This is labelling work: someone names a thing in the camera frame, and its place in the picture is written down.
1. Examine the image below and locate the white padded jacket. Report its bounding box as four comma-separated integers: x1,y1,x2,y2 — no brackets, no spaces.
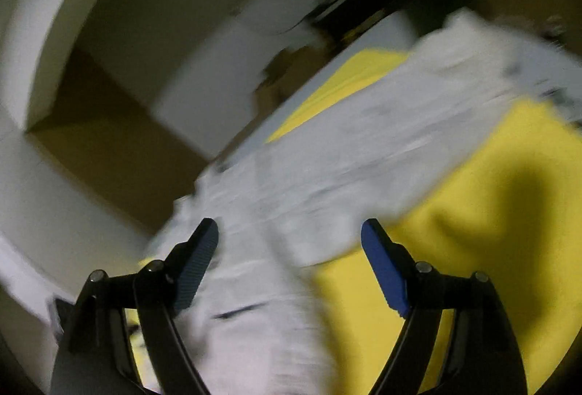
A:
141,8,582,395

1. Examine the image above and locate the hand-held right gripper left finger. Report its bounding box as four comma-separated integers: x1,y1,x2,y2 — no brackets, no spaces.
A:
50,218,220,395

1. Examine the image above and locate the large open cardboard box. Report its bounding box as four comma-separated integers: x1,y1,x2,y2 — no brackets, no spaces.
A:
252,47,328,114

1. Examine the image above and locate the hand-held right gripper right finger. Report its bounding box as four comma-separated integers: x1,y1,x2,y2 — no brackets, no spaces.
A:
360,219,528,395

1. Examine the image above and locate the yellow blanket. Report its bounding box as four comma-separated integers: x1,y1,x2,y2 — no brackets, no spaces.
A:
123,49,582,395

